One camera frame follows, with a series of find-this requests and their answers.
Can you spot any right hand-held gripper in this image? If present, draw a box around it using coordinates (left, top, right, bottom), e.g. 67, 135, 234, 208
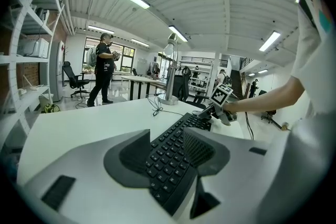
196, 83, 238, 126

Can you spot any white shelf unit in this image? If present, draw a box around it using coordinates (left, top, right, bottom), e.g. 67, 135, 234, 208
0, 0, 67, 145

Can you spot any black office chair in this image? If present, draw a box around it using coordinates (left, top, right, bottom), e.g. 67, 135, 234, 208
62, 61, 91, 99

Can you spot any silver desk lamp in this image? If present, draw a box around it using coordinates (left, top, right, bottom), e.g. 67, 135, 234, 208
158, 32, 182, 106

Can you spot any large window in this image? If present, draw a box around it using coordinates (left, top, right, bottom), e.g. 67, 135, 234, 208
82, 37, 137, 74

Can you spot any person's right forearm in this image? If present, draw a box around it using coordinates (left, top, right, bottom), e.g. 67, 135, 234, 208
222, 75, 307, 115

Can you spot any black mesh chair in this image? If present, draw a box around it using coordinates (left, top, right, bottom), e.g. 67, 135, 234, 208
172, 66, 193, 102

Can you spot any white microwave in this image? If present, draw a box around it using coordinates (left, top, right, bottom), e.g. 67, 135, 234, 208
21, 38, 50, 59

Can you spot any dark staircase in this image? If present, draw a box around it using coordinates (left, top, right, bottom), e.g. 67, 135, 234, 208
229, 57, 254, 101

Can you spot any black keyboard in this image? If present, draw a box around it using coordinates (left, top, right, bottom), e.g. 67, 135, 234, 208
145, 112, 213, 217

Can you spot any person's white shirt torso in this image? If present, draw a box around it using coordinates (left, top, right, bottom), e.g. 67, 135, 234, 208
256, 0, 336, 224

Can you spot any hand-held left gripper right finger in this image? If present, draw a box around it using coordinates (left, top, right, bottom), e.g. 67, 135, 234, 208
183, 127, 291, 224

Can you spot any yellow black bag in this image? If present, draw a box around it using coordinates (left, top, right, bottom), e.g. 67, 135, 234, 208
41, 103, 61, 114

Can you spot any chair base with castors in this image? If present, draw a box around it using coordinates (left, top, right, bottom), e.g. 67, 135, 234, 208
260, 109, 292, 131

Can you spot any person's right hand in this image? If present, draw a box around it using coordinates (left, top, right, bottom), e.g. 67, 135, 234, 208
223, 111, 238, 124

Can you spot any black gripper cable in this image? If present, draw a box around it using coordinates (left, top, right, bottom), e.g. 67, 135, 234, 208
244, 111, 255, 141

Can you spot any thin black desk cable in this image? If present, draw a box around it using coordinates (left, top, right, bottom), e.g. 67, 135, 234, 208
145, 95, 193, 118

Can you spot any white refrigerator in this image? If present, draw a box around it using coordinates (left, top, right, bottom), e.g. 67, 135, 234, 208
49, 40, 66, 102

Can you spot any white background table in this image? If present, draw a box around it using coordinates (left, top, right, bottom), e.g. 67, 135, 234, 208
120, 75, 161, 101

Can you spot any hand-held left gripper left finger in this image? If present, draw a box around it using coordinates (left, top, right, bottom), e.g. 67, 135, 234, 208
16, 128, 201, 224

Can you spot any white metal rack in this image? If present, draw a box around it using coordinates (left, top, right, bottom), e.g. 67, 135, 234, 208
177, 56, 229, 95

